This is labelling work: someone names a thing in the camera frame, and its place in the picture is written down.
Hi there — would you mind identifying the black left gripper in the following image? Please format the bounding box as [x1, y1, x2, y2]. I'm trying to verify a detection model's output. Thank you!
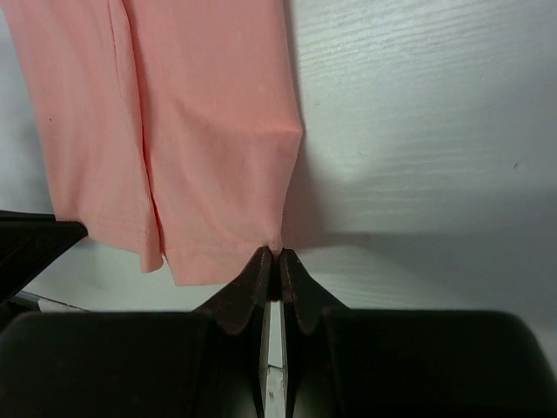
[1, 211, 88, 302]

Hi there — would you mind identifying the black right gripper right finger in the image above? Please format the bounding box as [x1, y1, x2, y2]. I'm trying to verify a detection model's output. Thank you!
[278, 249, 556, 417]

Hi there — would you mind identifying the salmon pink t-shirt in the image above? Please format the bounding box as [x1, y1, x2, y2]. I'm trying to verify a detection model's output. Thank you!
[1, 1, 302, 285]

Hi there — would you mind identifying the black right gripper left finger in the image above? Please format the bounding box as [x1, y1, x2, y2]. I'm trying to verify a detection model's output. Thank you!
[1, 247, 273, 417]

